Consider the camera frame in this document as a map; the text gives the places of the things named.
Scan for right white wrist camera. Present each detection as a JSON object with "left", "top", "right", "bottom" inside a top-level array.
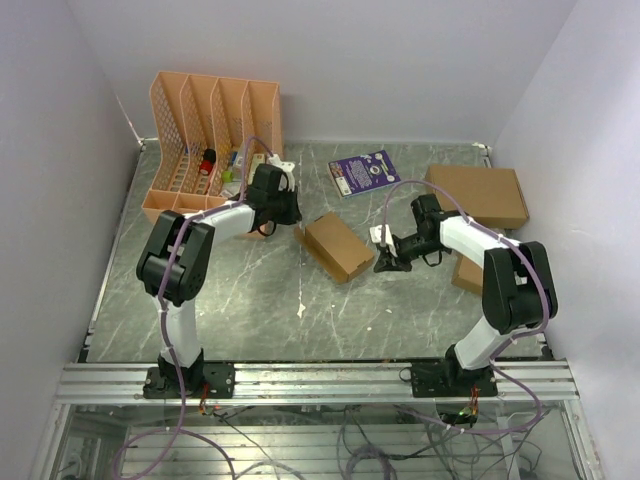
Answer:
[{"left": 369, "top": 224, "right": 393, "bottom": 248}]

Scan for large folded cardboard box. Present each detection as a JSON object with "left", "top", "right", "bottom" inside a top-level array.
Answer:
[{"left": 425, "top": 164, "right": 529, "bottom": 230}]

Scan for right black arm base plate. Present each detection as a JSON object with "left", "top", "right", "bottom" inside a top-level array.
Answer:
[{"left": 399, "top": 360, "right": 498, "bottom": 398}]

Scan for brown cardboard box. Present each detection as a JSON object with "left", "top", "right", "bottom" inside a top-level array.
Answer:
[{"left": 294, "top": 212, "right": 375, "bottom": 284}]

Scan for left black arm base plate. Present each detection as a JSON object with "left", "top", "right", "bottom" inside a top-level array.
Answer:
[{"left": 142, "top": 361, "right": 236, "bottom": 400}]

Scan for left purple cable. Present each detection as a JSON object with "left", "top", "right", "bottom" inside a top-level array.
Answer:
[{"left": 110, "top": 135, "right": 279, "bottom": 480}]

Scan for pink plastic file organizer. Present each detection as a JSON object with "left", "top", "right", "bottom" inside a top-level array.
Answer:
[{"left": 142, "top": 71, "right": 284, "bottom": 223}]

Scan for purple book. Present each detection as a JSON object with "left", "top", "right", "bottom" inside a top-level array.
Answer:
[{"left": 328, "top": 150, "right": 401, "bottom": 198}]

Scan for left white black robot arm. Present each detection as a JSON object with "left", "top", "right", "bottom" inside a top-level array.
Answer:
[{"left": 136, "top": 156, "right": 302, "bottom": 397}]

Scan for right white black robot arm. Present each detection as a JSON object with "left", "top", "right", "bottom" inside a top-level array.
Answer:
[{"left": 369, "top": 194, "right": 558, "bottom": 396}]

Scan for aluminium rail frame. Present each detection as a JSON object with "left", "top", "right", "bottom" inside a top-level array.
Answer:
[{"left": 31, "top": 360, "right": 604, "bottom": 479}]

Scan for red black bottle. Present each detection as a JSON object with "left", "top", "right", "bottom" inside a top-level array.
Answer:
[{"left": 199, "top": 148, "right": 217, "bottom": 176}]

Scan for small folded cardboard box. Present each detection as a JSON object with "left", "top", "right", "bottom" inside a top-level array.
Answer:
[{"left": 447, "top": 227, "right": 504, "bottom": 295}]

